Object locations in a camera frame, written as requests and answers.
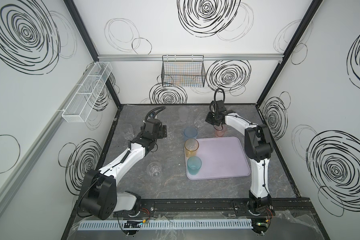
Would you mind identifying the clear faceted glass tumbler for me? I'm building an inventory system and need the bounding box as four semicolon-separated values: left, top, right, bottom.
194;115;205;128

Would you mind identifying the blue translucent tall cup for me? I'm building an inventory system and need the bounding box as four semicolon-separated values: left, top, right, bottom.
183;127;198;142

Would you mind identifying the amber translucent cup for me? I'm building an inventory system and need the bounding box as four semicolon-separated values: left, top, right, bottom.
184;138;199;158

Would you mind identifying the lilac plastic tray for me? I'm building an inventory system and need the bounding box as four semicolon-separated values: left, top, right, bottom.
186;137;251;180

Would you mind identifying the teal translucent cup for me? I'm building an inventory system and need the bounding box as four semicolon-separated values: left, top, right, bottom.
187;156;202;175

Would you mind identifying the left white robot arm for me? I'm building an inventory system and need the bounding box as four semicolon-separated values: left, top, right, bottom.
77;117;167;220

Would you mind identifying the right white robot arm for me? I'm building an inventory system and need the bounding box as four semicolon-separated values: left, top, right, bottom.
206;100;274;216

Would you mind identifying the pink translucent cup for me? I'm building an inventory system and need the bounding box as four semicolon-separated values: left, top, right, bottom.
214;125;227;138

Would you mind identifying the clear glass far left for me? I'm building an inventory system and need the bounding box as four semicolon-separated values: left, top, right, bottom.
120;124;135;141

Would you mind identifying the frosted white cup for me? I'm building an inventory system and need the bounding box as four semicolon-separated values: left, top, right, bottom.
178;107;189;122

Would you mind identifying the clear glass lying front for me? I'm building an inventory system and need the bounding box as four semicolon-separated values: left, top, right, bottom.
147;162;163;179

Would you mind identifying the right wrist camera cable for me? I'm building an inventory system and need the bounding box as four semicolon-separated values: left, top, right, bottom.
209;87;226;121

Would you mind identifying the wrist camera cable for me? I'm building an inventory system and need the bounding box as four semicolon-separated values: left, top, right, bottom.
143;106;167;122
209;87;226;121

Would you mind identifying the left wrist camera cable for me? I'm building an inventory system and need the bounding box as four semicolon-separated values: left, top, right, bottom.
143;106;167;122

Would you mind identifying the black wire basket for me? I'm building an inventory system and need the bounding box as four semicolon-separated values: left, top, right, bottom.
161;60;207;88

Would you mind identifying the aluminium wall rail back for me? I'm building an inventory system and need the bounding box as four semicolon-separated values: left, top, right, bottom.
98;54;284;62

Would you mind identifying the aluminium wall rail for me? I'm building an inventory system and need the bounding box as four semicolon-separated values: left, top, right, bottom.
98;54;284;62
0;62;97;218

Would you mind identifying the white mesh wall shelf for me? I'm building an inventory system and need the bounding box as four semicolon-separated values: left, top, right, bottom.
62;62;112;123

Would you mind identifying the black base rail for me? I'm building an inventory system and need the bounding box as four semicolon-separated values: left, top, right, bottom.
73;197;313;220

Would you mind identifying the white slotted cable duct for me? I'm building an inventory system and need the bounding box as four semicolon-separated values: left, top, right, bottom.
78;219;253;231

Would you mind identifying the aluminium wall rail left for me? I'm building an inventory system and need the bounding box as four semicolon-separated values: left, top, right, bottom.
0;62;97;218

